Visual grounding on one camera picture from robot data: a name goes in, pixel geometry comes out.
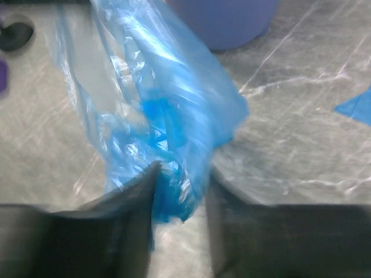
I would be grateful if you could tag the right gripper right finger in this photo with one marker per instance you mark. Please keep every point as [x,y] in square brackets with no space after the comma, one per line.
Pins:
[248,239]

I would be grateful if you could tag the black microphone on stand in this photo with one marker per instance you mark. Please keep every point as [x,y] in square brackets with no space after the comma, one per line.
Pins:
[16,32]

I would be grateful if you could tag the purple clear box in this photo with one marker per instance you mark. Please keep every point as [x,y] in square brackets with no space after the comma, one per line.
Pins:
[3,75]

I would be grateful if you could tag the blue plastic trash bin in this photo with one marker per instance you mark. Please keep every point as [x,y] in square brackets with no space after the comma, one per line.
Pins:
[226,24]

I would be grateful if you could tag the blue trash bag roll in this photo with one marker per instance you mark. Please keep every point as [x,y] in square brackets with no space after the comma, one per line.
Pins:
[357,108]

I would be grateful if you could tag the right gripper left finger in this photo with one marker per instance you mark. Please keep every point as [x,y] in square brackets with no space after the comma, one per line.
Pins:
[108,237]

